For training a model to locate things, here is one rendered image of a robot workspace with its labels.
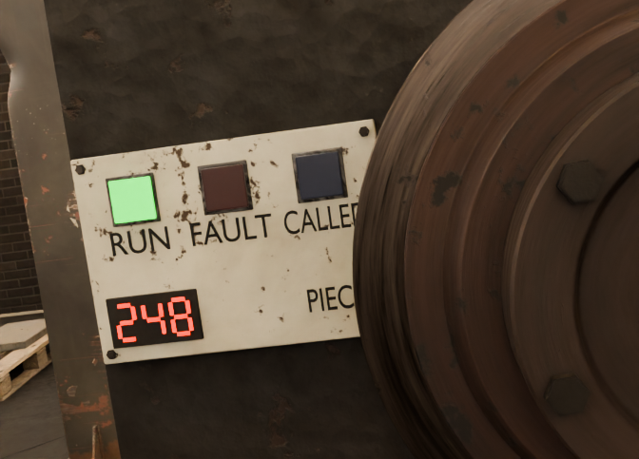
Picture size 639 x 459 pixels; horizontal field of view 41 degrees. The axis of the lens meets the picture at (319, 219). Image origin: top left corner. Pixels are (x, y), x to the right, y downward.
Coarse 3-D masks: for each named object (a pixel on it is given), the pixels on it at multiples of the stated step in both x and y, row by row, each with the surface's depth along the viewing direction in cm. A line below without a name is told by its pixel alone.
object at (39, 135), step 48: (0, 0) 316; (0, 48) 320; (48, 48) 316; (48, 96) 318; (48, 144) 321; (48, 192) 323; (48, 240) 326; (48, 288) 328; (48, 336) 331; (96, 336) 328; (96, 384) 331; (96, 432) 332
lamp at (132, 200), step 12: (120, 180) 72; (132, 180) 72; (144, 180) 72; (120, 192) 72; (132, 192) 72; (144, 192) 72; (120, 204) 72; (132, 204) 72; (144, 204) 72; (120, 216) 73; (132, 216) 72; (144, 216) 72
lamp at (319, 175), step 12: (300, 156) 71; (312, 156) 70; (324, 156) 70; (336, 156) 70; (300, 168) 71; (312, 168) 71; (324, 168) 70; (336, 168) 70; (300, 180) 71; (312, 180) 71; (324, 180) 71; (336, 180) 71; (300, 192) 71; (312, 192) 71; (324, 192) 71; (336, 192) 71
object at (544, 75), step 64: (576, 0) 53; (512, 64) 54; (576, 64) 52; (448, 128) 55; (512, 128) 53; (448, 192) 55; (512, 192) 53; (448, 256) 55; (448, 320) 56; (448, 384) 57; (512, 384) 55; (512, 448) 57
